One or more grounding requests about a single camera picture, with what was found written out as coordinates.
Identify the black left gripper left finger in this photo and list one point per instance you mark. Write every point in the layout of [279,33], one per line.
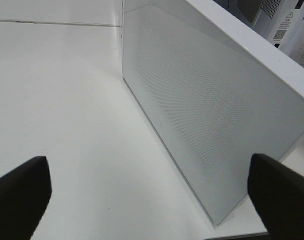
[25,193]

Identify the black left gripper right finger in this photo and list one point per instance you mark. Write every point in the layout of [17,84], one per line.
[277,194]

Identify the white microwave door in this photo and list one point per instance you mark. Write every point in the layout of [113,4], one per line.
[215,91]

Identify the white microwave oven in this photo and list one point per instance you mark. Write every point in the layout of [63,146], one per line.
[280,22]

